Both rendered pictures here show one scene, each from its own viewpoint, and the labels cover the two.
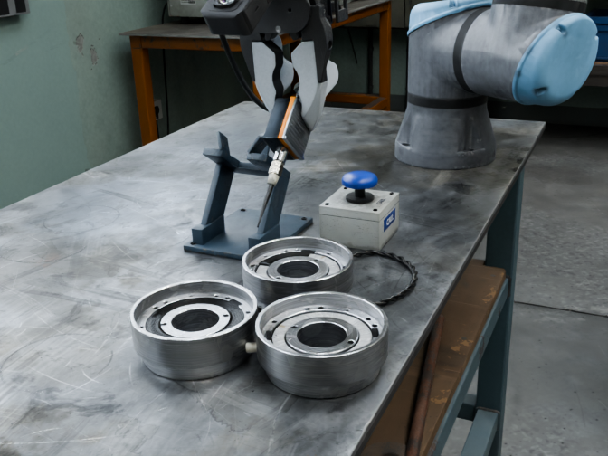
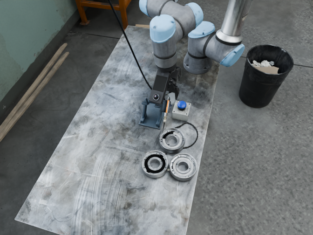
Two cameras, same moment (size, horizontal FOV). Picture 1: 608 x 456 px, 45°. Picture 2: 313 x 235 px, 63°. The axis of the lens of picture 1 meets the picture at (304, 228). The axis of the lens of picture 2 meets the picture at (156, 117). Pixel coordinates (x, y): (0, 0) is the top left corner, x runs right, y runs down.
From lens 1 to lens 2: 0.62 m
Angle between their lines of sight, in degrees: 32
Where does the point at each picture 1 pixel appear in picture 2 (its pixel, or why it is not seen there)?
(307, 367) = (182, 179)
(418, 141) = (191, 66)
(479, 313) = not seen: hidden behind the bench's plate
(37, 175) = (42, 19)
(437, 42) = (198, 44)
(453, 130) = (201, 64)
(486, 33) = (213, 46)
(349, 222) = (180, 115)
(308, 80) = (172, 99)
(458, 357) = not seen: hidden behind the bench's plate
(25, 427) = (129, 196)
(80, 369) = (132, 176)
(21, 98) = not seen: outside the picture
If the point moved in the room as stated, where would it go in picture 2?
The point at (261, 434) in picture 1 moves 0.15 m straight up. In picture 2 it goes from (175, 192) to (176, 176)
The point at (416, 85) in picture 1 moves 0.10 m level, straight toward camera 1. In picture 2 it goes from (191, 51) to (193, 65)
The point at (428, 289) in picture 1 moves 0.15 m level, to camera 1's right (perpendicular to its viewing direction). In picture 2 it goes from (200, 137) to (235, 132)
